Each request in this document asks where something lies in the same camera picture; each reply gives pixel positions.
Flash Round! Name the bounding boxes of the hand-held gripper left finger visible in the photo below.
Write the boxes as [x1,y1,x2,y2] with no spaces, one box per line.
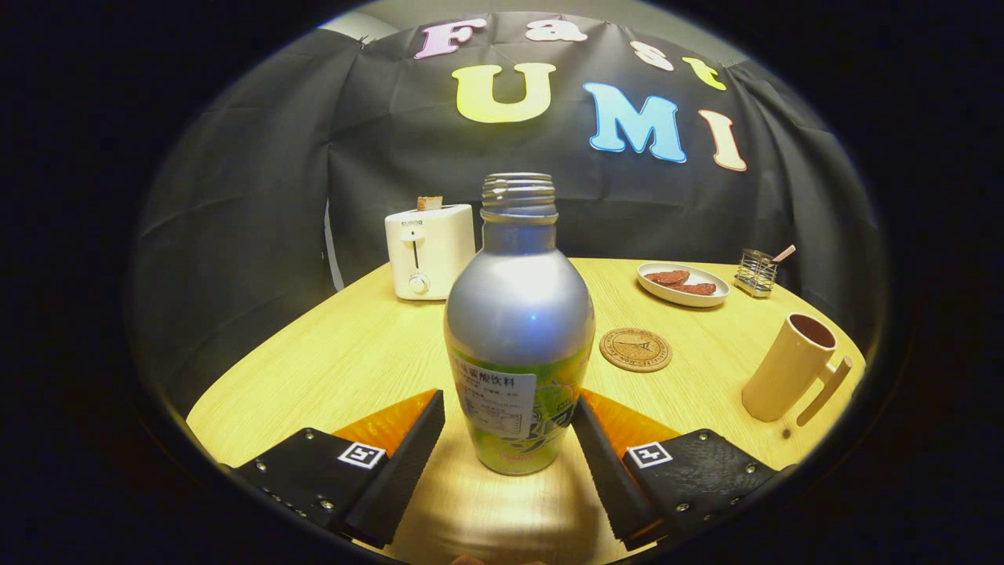
[234,388,446,550]

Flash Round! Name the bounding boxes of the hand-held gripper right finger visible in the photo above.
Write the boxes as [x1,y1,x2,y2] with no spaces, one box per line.
[571,388,785,552]

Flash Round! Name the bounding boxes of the round cork coaster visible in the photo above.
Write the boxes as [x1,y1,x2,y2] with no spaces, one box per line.
[599,327,673,373]

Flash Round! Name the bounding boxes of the silver bottle with green label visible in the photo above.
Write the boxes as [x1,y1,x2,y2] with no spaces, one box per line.
[443,173,595,476]

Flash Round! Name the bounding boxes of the beige cup with wooden handle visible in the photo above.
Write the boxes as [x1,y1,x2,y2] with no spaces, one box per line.
[741,312,853,428]

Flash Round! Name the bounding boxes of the wooden table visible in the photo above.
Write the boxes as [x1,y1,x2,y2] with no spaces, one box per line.
[187,257,867,565]

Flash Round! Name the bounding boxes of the white oval plate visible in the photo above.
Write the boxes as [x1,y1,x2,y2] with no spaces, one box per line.
[636,261,731,308]

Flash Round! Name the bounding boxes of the white toaster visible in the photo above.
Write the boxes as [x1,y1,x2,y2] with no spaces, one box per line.
[384,204,476,301]

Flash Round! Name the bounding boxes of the black backdrop cloth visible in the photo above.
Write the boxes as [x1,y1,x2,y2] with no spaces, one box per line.
[129,12,887,417]

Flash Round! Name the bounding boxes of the metal wire holder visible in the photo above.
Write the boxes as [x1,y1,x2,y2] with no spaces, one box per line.
[734,249,779,299]

